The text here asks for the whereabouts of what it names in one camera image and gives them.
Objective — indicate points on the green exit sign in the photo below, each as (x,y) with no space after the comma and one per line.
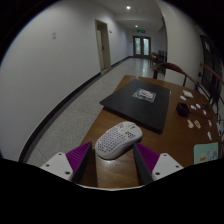
(140,31)

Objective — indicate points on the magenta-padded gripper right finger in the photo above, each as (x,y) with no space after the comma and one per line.
(163,165)

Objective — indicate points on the pale side door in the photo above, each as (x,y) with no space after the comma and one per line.
(105,46)

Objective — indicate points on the white paper stack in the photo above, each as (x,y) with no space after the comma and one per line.
(188,94)

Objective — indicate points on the small tan card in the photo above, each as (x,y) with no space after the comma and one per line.
(190,124)
(197,124)

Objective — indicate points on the dark framed window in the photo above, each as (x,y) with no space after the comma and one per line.
(208,63)

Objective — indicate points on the wooden armchair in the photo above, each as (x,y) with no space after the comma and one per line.
(175,65)

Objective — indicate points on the small white card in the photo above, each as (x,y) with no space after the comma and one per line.
(193,107)
(198,105)
(209,135)
(183,97)
(204,112)

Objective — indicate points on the black flat board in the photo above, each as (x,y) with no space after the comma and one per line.
(133,108)

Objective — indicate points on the black railing with wooden handrail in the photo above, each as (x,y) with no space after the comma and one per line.
(213,71)

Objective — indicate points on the white card with red print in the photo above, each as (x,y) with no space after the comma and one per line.
(210,123)

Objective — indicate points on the dark hallway chair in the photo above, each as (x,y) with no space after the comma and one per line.
(156,58)

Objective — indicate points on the white perforated computer mouse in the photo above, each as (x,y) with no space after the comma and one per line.
(116,140)

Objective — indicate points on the glass double door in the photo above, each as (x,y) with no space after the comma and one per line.
(141,46)

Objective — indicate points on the clear plastic bag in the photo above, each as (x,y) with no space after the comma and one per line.
(144,95)

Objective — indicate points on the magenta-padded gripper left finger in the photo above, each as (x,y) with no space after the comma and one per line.
(60,164)

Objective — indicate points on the small black box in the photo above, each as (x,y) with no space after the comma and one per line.
(182,109)

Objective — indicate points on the white wall switch plate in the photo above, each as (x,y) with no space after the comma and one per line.
(54,35)

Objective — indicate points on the pale green printed mouse pad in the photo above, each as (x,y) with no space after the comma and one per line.
(205,153)

